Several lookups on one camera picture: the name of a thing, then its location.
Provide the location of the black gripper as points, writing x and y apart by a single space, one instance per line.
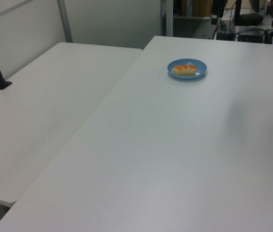
217 7

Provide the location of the black electronics box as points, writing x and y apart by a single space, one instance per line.
251 36

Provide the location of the grey metal partition post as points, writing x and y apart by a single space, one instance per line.
65 21

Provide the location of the orange glazed bread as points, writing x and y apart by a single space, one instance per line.
185 69

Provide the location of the wooden panel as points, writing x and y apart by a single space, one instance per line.
199 7

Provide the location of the small black box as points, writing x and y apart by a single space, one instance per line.
225 36

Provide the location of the blue round plate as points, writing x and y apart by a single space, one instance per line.
175 75

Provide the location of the grey metal frame upright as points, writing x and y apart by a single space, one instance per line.
167 17

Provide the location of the dark padded pouch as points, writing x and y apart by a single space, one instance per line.
250 18

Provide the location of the black monitor stand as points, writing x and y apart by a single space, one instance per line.
237 12

